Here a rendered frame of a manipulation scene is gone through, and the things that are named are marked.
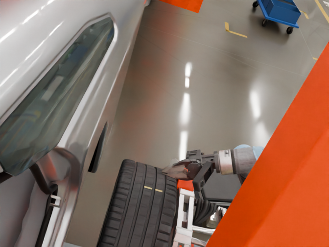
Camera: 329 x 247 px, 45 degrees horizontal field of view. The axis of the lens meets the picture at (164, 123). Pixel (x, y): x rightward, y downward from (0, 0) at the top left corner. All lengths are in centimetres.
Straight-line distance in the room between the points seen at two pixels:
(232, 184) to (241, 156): 158
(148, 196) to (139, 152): 194
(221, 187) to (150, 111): 132
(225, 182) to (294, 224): 223
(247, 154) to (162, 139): 225
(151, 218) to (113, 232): 14
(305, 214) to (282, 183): 7
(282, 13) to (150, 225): 582
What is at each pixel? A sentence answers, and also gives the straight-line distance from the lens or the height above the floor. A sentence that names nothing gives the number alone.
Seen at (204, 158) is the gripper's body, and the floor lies 135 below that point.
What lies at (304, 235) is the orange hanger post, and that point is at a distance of 80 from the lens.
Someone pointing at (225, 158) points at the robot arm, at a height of 140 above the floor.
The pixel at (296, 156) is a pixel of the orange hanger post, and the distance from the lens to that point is 69.
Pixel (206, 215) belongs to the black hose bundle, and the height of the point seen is 102.
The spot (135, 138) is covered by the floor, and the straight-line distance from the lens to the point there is 355.
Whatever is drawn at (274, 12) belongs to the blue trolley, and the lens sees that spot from 692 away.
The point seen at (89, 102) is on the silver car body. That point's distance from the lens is 100.
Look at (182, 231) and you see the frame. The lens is 153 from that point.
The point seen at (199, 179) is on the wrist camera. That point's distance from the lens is 140.
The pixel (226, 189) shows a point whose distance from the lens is 294.
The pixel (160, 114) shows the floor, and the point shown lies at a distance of 391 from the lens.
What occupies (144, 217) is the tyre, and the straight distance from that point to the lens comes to 146.
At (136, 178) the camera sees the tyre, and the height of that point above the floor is 118.
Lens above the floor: 227
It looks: 36 degrees down
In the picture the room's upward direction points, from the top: 21 degrees clockwise
